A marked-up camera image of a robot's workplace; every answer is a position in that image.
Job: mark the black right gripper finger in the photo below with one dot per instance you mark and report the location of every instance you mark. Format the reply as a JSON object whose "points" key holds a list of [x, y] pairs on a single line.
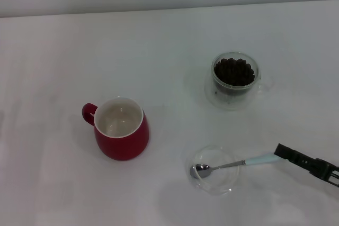
{"points": [[296, 155]]}

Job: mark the red ceramic mug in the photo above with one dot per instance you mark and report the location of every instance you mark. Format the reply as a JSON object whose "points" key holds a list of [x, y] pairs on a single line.
{"points": [[124, 146]]}

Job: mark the coffee beans heap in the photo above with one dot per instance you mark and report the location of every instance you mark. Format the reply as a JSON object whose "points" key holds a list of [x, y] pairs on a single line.
{"points": [[234, 73]]}

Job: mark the clear glass saucer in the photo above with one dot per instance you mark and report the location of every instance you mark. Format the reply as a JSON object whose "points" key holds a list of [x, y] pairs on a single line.
{"points": [[225, 183]]}

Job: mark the double-wall glass cup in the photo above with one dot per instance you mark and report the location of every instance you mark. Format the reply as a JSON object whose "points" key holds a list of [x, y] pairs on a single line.
{"points": [[212, 97]]}

